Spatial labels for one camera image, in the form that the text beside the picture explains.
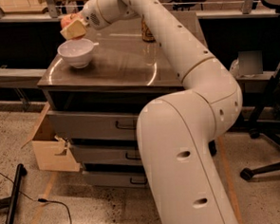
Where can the grey drawer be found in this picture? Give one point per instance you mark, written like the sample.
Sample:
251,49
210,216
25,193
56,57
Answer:
113,155
113,179
93,125

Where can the gold soda can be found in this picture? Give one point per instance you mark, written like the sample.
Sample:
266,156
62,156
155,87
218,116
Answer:
147,36

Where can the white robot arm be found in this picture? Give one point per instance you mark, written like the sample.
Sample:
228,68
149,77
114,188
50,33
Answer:
174,131

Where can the white ceramic bowl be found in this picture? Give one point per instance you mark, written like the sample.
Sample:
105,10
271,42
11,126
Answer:
77,53

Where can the red apple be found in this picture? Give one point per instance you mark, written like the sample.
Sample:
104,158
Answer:
68,19

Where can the clear sanitizer bottle left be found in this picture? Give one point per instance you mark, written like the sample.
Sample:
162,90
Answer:
234,69

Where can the grey drawer cabinet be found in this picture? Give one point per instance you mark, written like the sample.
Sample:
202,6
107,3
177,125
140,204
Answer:
124,76

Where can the bottom grey drawer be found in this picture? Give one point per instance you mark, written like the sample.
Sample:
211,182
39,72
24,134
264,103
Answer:
113,179

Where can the grey metal shelf rail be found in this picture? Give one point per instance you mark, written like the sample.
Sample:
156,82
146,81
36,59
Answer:
20,78

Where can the middle grey drawer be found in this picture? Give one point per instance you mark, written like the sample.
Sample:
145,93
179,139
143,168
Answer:
113,155

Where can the cardboard box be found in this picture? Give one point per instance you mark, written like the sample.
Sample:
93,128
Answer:
51,151

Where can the black stand leg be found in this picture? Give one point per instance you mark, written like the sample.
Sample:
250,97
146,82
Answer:
10,202

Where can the top grey drawer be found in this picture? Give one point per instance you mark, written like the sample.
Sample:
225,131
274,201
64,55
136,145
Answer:
93,125

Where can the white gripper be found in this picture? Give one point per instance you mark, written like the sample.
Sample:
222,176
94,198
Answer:
91,12

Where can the black office chair base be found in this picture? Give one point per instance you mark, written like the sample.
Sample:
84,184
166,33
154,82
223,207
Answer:
269,131

